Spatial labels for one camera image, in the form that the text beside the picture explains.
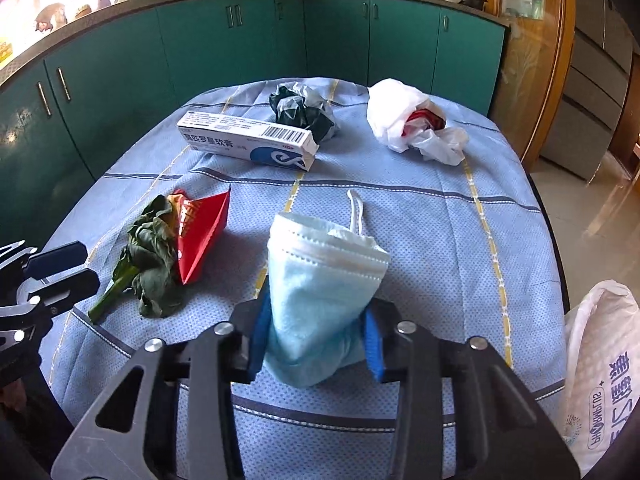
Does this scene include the wooden glass door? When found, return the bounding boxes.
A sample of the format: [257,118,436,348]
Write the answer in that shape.
[485,0,578,171]

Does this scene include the grey refrigerator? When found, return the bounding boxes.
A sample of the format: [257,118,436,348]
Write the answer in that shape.
[540,0,636,183]

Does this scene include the wilted green vegetable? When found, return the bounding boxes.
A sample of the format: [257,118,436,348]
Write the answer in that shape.
[88,195,183,322]

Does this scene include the blue checked tablecloth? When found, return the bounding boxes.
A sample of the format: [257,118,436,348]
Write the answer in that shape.
[37,76,568,480]

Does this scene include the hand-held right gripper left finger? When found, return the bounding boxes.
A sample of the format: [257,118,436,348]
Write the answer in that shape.
[50,297,273,480]

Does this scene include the dark crumpled plastic bag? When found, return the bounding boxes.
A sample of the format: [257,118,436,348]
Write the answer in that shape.
[269,81,340,142]

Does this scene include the white plastic bag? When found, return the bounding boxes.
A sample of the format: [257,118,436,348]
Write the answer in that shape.
[366,78,470,166]

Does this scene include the brown rag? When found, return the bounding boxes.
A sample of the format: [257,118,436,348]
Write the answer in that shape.
[34,4,68,32]

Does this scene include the white blue ointment box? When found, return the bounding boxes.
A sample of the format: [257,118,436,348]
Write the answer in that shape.
[176,110,319,172]

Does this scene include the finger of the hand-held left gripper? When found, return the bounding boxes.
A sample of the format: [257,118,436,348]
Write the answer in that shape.
[0,267,101,356]
[0,241,88,283]

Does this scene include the light blue face mask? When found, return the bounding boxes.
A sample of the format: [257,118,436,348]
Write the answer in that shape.
[262,189,392,388]

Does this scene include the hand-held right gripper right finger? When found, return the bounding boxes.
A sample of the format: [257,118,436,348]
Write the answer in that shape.
[364,300,581,480]

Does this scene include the white printed trash bag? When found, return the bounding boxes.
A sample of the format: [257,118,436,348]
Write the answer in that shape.
[564,280,640,480]

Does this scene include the red paper packet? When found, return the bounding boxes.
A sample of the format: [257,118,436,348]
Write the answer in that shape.
[167,185,232,286]

